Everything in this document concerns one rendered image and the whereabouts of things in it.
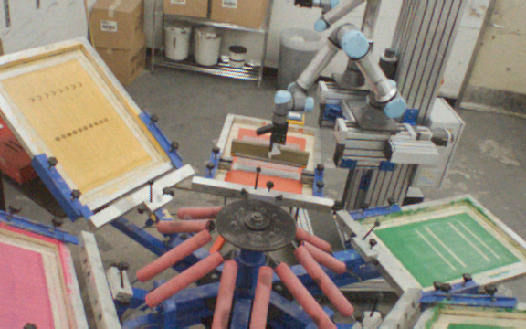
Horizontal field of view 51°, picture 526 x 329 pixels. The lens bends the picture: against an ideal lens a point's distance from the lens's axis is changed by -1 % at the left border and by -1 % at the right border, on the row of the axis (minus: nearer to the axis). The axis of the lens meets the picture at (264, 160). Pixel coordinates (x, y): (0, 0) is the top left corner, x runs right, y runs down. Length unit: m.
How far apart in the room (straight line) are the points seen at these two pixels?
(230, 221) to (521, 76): 5.44
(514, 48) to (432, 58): 3.76
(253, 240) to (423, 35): 1.63
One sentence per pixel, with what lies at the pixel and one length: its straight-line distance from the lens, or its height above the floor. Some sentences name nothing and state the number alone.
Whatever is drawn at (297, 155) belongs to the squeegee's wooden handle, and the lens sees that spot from 2.86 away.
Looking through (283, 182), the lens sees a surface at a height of 0.95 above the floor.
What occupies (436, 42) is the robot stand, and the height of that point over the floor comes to 1.68.
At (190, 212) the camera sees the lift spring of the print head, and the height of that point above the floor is 1.14.
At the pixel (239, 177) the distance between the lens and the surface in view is 2.92.
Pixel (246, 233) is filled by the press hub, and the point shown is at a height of 1.31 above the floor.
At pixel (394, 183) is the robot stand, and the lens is 3.54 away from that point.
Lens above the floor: 2.56
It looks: 31 degrees down
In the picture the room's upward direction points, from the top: 9 degrees clockwise
